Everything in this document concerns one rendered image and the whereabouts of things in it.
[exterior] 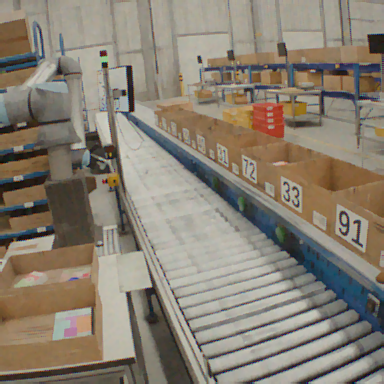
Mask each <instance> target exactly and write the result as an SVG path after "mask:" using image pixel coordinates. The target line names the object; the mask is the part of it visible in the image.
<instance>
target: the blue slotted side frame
mask: <svg viewBox="0 0 384 384"><path fill-rule="evenodd" d="M132 117H133V118H132ZM135 119H136V120H138V126H139V129H141V131H142V132H144V133H145V134H147V135H148V136H149V137H150V138H151V139H153V140H154V141H155V142H156V144H157V145H160V146H161V147H162V148H164V150H166V151H167V152H168V153H169V154H171V155H172V156H173V157H174V159H175V160H177V162H179V164H182V165H184V167H186V169H188V170H189V171H191V173H193V167H192V160H193V161H195V162H196V167H197V176H198V178H199V179H200V180H201V181H202V183H205V186H208V187H209V188H211V189H212V190H214V191H215V192H216V194H219V195H220V197H222V198H224V200H225V201H226V202H227V203H228V204H230V205H231V206H232V208H235V210H237V212H238V213H239V212H240V213H242V214H243V216H244V217H245V218H247V220H248V221H250V223H253V225H254V226H256V227H257V228H258V229H259V230H262V233H265V234H266V236H268V239H271V240H272V241H275V244H274V245H276V244H277V245H278V246H279V247H280V248H282V249H283V251H284V250H285V251H286V252H287V254H290V257H289V259H291V258H294V259H295V260H296V261H298V264H297V265H296V266H298V265H303V267H304V269H305V268H306V269H307V271H306V273H312V274H313V276H316V278H317V279H316V280H315V282H317V281H321V282H322V283H323V285H326V288H324V289H325V291H326V290H332V292H334V293H335V294H336V297H335V301H337V300H341V299H342V300H343V301H344V303H347V306H346V308H347V311H348V310H351V309H352V310H354V311H356V312H357V313H359V317H358V319H359V321H358V322H360V321H363V320H365V321H366V320H367V321H368V323H369V324H371V325H372V327H371V330H372V331H371V333H370V335H371V334H373V333H375V332H377V331H378V332H380V333H382V335H384V290H382V288H381V289H380V287H378V286H377V285H375V283H373V282H371V280H368V279H367V278H366V277H364V276H363V275H362V274H360V273H359V272H357V270H355V269H354V268H352V266H349V265H348V264H347V263H345V262H343V261H342V260H341V259H340V258H339V257H337V256H335V255H334V254H333V253H332V252H331V253H330V251H328V250H327V249H326V248H325V247H324V246H323V247H322V246H321V245H320V244H319V243H317V242H316V241H315V240H313V239H311V238H310V237H309V236H308V235H306V234H305V233H304V232H301V231H300V230H299V229H298V228H297V227H295V226H294V225H292V224H291V223H290V222H287V221H286V220H284V219H283V218H282V217H281V216H280V215H278V214H277V213H275V212H274V211H272V209H269V208H268V207H266V206H265V205H263V204H262V203H260V201H258V200H257V199H255V198H254V197H253V196H251V195H250V194H248V193H247V192H245V190H242V189H240V188H239V187H238V186H236V185H235V184H233V183H232V182H230V181H229V180H227V179H226V178H225V177H224V176H222V175H221V174H220V173H218V172H217V171H215V170H214V169H212V168H211V167H209V166H208V165H205V164H204V163H202V162H201V161H200V160H199V159H197V158H196V157H194V156H193V155H191V154H190V153H189V152H187V151H186V150H184V149H183V148H181V147H180V146H178V145H177V144H175V143H174V142H172V141H171V140H169V139H168V138H166V137H165V136H163V135H162V134H160V133H159V132H158V131H157V130H156V129H155V130H154V129H153V128H151V127H150V126H148V125H147V124H145V123H144V122H143V121H142V120H141V119H138V118H136V117H135V116H133V115H132V114H131V113H128V120H129V121H131V122H132V123H133V124H134V125H135V126H136V120H135ZM178 150H179V152H178ZM208 174H209V175H208ZM213 175H215V176H217V177H218V178H219V182H220V183H219V185H220V191H219V190H215V189H214V187H213V184H212V179H213V177H214V176H213ZM207 180H208V181H207ZM223 184H224V186H223ZM226 185H227V186H226ZM231 191H232V192H231ZM240 193H241V194H242V195H244V196H245V198H246V199H247V211H248V214H246V213H244V212H242V211H241V209H240V208H239V198H240ZM225 195H226V197H225ZM229 196H230V197H229ZM234 202H235V204H234ZM251 204H252V208H251ZM257 208H258V211H257ZM266 216H267V217H266ZM270 220H271V221H270ZM260 222H261V226H260ZM276 222H277V226H276ZM278 222H280V223H281V224H283V225H284V226H286V227H287V228H288V230H289V234H288V248H287V247H286V246H285V245H284V244H283V243H280V242H279V241H278V239H277V236H276V228H277V227H278ZM273 232H274V236H273ZM291 233H292V238H291ZM300 240H303V244H301V245H300ZM308 246H309V252H308ZM295 249H296V255H295ZM318 253H319V260H318ZM304 256H305V262H304ZM308 261H309V262H308ZM328 261H329V268H328ZM312 263H313V264H314V269H313V268H312ZM339 270H340V276H339V275H338V271H339ZM322 271H323V277H322ZM350 278H352V280H351V285H350ZM332 279H333V285H332ZM356 286H357V287H356ZM343 288H344V289H345V290H344V293H343ZM362 288H364V294H362ZM369 293H370V294H372V296H373V297H375V298H377V299H378V300H379V301H380V303H379V306H378V311H377V317H375V316H374V317H373V314H370V315H369V312H368V313H367V314H366V305H367V300H368V295H369ZM349 295H350V296H349ZM354 297H356V299H355V304H354ZM360 304H361V306H360ZM382 305H383V306H382ZM379 317H380V318H381V321H380V325H379V323H378V321H379Z"/></svg>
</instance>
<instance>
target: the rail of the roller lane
mask: <svg viewBox="0 0 384 384"><path fill-rule="evenodd" d="M92 116H93V120H94V122H95V124H96V127H97V129H96V130H97V132H98V134H99V137H100V138H101V141H102V147H103V145H104V144H105V143H106V142H105V140H104V136H103V133H102V131H101V130H100V127H99V125H98V121H97V119H96V117H95V115H94V114H93V115H92ZM121 196H122V202H123V207H124V209H125V211H126V214H127V217H128V219H129V222H130V225H131V228H132V230H133V232H134V235H135V237H136V240H137V243H138V246H139V248H140V250H142V251H143V256H144V260H145V263H146V267H147V271H148V274H149V275H150V278H151V281H152V284H153V286H154V288H155V291H156V294H157V295H158V298H159V301H160V303H161V305H162V308H163V310H164V312H165V315H166V317H167V320H168V322H169V324H170V327H171V329H172V331H173V334H174V338H175V340H176V343H177V345H178V347H179V349H180V352H181V354H182V356H183V358H184V360H185V362H186V367H187V369H188V370H189V373H190V375H191V377H192V379H193V381H194V384H207V383H206V376H205V370H204V365H203V361H204V359H203V356H202V354H201V352H200V351H199V348H198V347H197V345H196V344H195V339H194V338H193V335H192V334H191V332H190V330H189V328H188V326H187V324H186V322H185V320H184V318H183V314H182V312H181V311H180V308H179V306H178V305H177V303H176V300H175V298H174V297H173V295H172V292H171V290H170V288H169V286H168V284H167V282H166V280H165V277H164V276H163V274H162V269H161V267H160V265H159V263H158V261H157V259H156V256H155V254H154V252H153V251H152V248H151V246H150V244H149V241H148V239H147V237H146V235H145V233H144V231H143V229H142V226H141V224H140V222H139V220H138V217H137V215H136V213H135V210H134V207H133V205H132V202H131V200H130V198H129V196H128V193H127V192H126V194H125V192H123V193H121Z"/></svg>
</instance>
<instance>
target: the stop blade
mask: <svg viewBox="0 0 384 384"><path fill-rule="evenodd" d="M323 291H324V286H323V287H319V288H317V289H314V290H311V291H309V292H307V293H304V294H302V295H299V296H296V297H292V298H290V299H286V300H284V301H280V302H277V303H275V304H271V305H268V306H265V307H262V308H258V309H255V310H253V311H249V312H245V313H240V314H236V315H233V316H231V317H227V318H224V319H220V320H218V321H214V322H211V323H208V324H202V325H198V326H196V332H198V331H202V330H205V329H211V328H214V327H218V326H220V325H223V324H227V323H230V322H233V321H236V320H240V319H245V318H248V317H252V316H254V315H258V314H261V313H263V312H267V311H270V310H273V309H276V308H279V307H282V306H285V305H288V304H291V303H294V302H297V301H300V300H303V299H306V298H309V297H312V296H314V295H316V294H319V293H321V292H323Z"/></svg>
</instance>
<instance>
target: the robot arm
mask: <svg viewBox="0 0 384 384"><path fill-rule="evenodd" d="M37 65H38V66H37V70H36V71H35V72H34V73H33V74H32V75H31V76H30V77H29V78H28V80H26V81H25V82H24V83H23V85H18V86H16V87H15V88H13V90H12V91H11V92H8V93H1V94H0V120H1V123H4V124H5V125H12V124H14V123H24V122H34V121H36V120H38V121H39V126H40V127H39V131H38V136H37V141H36V142H37V144H38V145H50V144H59V143H65V142H69V141H72V140H75V139H77V138H78V136H79V137H80V138H81V139H82V143H78V144H70V156H71V163H72V167H76V166H86V167H87V168H89V169H92V170H93V169H94V167H95V166H96V161H97V163H98V164H99V165H100V169H101V170H103V169H104V168H105V166H106V165H107V164H109V165H111V163H110V162H109V161H108V160H106V159H104V158H102V157H97V156H96V155H93V154H91V153H92V152H93V151H94V150H96V149H98V148H99V147H100V145H99V144H98V143H96V144H94V145H93V146H92V147H90V148H89V149H88V150H86V147H85V142H86V140H85V132H84V125H83V120H84V117H83V109H82V95H81V88H82V87H81V81H80V79H81V78H82V76H83V74H82V71H83V70H82V68H81V67H80V65H79V63H78V62H76V60H75V59H72V58H71V57H69V56H57V57H55V58H44V59H42V60H40V61H38V64H37ZM59 75H64V79H66V81H67V83H65V82H52V83H51V81H52V80H53V79H54V78H55V76H59Z"/></svg>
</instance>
